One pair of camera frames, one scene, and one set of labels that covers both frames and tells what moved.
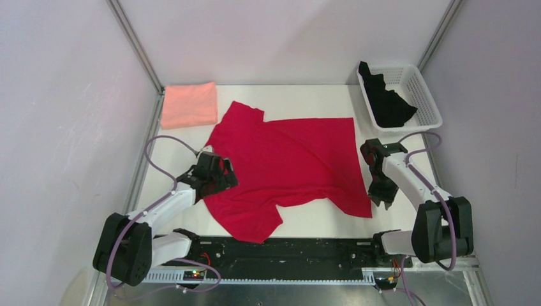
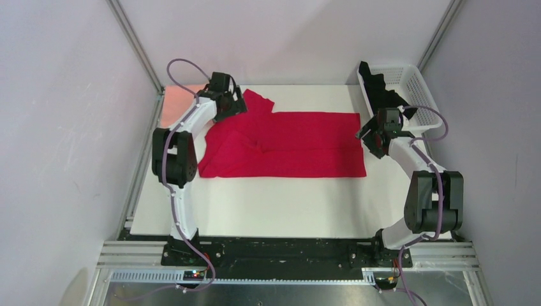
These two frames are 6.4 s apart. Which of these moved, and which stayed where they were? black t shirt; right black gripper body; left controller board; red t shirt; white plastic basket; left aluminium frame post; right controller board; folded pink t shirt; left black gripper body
Moved: red t shirt; left black gripper body; right black gripper body
Stayed: right controller board; black t shirt; white plastic basket; left controller board; folded pink t shirt; left aluminium frame post
